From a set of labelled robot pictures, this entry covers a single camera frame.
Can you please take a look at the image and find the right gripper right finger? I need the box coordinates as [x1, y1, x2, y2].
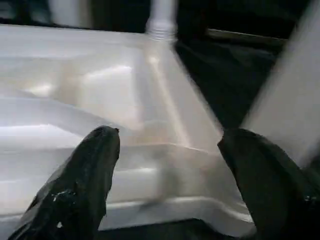
[217, 128, 320, 240]

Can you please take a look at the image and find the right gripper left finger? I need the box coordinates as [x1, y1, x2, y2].
[7, 125, 122, 240]

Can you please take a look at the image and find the white plastic table leg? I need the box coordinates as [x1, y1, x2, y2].
[146, 0, 179, 42]
[240, 0, 320, 168]

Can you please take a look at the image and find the white plastic table top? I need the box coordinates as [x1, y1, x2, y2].
[0, 24, 257, 239]

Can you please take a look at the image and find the black work mat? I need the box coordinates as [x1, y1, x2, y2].
[0, 0, 320, 240]

